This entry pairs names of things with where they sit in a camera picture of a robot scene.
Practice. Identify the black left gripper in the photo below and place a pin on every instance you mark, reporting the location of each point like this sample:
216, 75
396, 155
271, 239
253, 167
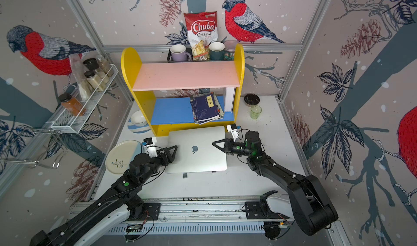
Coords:
164, 158

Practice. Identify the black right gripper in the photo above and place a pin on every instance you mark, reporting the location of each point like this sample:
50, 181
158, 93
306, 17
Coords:
227, 146

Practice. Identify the silver laptop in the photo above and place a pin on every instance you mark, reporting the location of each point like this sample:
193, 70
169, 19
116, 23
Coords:
195, 152

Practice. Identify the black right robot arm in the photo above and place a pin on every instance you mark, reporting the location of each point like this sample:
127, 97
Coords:
311, 206

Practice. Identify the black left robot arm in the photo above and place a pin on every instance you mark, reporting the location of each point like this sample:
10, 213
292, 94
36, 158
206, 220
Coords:
113, 207

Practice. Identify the black lid spice jar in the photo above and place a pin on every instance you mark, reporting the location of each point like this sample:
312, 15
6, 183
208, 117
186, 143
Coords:
95, 81

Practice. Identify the blue striped white bowl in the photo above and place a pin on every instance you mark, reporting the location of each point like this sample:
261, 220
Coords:
137, 123

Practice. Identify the dark blue book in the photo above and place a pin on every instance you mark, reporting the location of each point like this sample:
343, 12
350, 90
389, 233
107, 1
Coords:
204, 108

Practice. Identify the stack of books underneath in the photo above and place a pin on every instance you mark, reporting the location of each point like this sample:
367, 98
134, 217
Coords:
208, 110

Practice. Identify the green glass tumbler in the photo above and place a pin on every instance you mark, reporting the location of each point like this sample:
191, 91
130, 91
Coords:
255, 111

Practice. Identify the cream floral plate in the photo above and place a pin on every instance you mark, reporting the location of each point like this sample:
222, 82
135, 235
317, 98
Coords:
119, 158

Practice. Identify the dark small bowl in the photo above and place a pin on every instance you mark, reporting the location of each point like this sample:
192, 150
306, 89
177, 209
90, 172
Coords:
251, 99

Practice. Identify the white grey book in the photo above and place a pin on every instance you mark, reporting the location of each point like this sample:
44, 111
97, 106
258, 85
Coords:
228, 97

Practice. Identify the yellow pink blue shelf unit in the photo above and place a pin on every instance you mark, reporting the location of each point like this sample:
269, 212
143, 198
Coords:
168, 114

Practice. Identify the green mug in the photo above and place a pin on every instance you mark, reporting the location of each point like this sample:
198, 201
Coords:
217, 51

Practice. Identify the pink mug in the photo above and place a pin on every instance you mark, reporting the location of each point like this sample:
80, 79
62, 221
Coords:
229, 50

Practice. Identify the clear plastic bag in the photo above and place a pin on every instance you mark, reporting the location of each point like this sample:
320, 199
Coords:
85, 89

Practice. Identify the purple mug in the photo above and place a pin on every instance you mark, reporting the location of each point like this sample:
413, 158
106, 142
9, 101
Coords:
179, 53

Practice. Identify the rear spice jar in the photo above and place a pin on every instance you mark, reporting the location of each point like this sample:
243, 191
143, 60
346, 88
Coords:
105, 65

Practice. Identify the orange spice jar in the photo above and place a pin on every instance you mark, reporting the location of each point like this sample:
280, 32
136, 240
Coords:
71, 104

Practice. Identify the tall spice jar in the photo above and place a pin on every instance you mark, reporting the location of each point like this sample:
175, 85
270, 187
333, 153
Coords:
94, 68

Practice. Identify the Chuba chips bag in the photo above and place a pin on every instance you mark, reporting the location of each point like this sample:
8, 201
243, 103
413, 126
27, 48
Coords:
201, 31

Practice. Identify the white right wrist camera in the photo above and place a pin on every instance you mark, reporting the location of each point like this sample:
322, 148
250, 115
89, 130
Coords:
234, 130

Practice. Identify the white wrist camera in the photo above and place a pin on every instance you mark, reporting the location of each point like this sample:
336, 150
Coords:
234, 130
149, 146

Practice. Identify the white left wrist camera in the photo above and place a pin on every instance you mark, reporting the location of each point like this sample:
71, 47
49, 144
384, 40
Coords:
149, 146

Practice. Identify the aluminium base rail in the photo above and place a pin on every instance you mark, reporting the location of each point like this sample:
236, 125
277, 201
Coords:
194, 216

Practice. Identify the white wire wall rack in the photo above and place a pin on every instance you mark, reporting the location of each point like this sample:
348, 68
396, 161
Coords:
66, 132

